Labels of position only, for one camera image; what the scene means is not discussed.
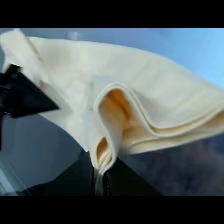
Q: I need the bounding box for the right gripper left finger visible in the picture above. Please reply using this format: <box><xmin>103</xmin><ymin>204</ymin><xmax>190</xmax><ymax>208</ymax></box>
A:
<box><xmin>24</xmin><ymin>149</ymin><xmax>97</xmax><ymax>197</ymax></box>

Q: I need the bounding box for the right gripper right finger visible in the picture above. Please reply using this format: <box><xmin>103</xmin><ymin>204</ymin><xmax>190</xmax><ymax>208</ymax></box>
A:
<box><xmin>103</xmin><ymin>156</ymin><xmax>163</xmax><ymax>197</ymax></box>

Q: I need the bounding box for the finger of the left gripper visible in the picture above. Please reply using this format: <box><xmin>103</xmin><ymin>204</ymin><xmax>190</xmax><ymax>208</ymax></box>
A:
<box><xmin>10</xmin><ymin>70</ymin><xmax>61</xmax><ymax>119</ymax></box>

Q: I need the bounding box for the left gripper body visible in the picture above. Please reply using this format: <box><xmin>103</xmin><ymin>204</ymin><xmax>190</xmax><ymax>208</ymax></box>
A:
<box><xmin>0</xmin><ymin>64</ymin><xmax>22</xmax><ymax>116</ymax></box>

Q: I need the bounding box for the cream T-shirt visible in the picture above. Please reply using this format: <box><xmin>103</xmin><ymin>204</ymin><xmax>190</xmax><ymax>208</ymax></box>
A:
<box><xmin>0</xmin><ymin>28</ymin><xmax>224</xmax><ymax>197</ymax></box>

